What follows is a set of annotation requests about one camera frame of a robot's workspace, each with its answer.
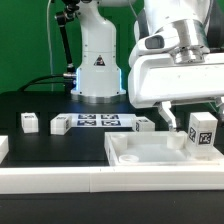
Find grey cable left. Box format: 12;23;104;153
46;0;55;92

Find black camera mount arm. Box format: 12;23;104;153
55;0;80;85

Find fiducial marker sheet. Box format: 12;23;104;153
68;113;135;127

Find white left barrier piece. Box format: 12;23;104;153
0;136;9;164

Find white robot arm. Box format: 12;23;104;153
71;0;224;130

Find white front barrier wall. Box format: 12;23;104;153
0;166;224;194

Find black cables at base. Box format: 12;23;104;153
18;73;77;93

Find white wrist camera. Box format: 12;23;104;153
129;28;180;66

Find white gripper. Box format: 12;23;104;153
128;53;224;131

